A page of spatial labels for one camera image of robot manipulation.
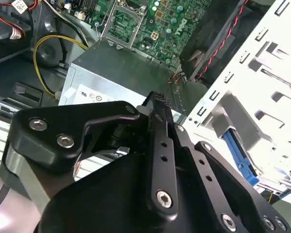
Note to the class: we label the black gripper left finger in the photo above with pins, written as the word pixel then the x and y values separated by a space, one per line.
pixel 43 143

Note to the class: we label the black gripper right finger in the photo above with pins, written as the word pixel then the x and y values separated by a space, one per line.
pixel 232 184

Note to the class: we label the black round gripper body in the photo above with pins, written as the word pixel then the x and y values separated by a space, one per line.
pixel 99 199

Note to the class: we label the hard disk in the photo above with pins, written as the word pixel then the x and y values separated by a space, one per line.
pixel 242 160

